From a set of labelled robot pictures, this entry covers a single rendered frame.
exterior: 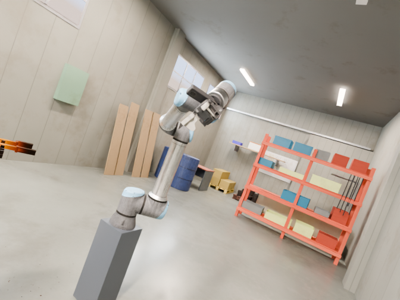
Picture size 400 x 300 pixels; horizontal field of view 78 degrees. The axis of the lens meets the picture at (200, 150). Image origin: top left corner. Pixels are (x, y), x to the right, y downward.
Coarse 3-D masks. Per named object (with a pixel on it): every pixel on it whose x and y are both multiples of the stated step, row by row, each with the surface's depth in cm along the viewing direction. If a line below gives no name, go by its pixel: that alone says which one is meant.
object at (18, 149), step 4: (0, 144) 142; (4, 144) 144; (4, 148) 144; (8, 148) 145; (12, 148) 146; (16, 148) 146; (20, 148) 148; (24, 148) 149; (28, 148) 152; (24, 152) 150; (28, 152) 151; (32, 152) 153
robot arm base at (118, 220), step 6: (114, 216) 175; (120, 216) 173; (126, 216) 173; (132, 216) 176; (114, 222) 172; (120, 222) 172; (126, 222) 173; (132, 222) 176; (120, 228) 171; (126, 228) 173; (132, 228) 177
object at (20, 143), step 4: (0, 140) 151; (8, 140) 154; (16, 140) 158; (8, 144) 154; (12, 144) 156; (16, 144) 156; (20, 144) 159; (24, 144) 160; (28, 144) 161; (32, 144) 163
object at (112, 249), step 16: (96, 240) 175; (112, 240) 168; (128, 240) 175; (96, 256) 173; (112, 256) 167; (128, 256) 182; (96, 272) 171; (112, 272) 172; (80, 288) 176; (96, 288) 169; (112, 288) 179
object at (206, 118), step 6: (216, 96) 103; (204, 102) 96; (216, 102) 104; (198, 108) 98; (210, 108) 99; (216, 108) 99; (222, 108) 105; (198, 114) 100; (204, 114) 98; (210, 114) 97; (216, 114) 99; (204, 120) 100; (210, 120) 98; (204, 126) 101
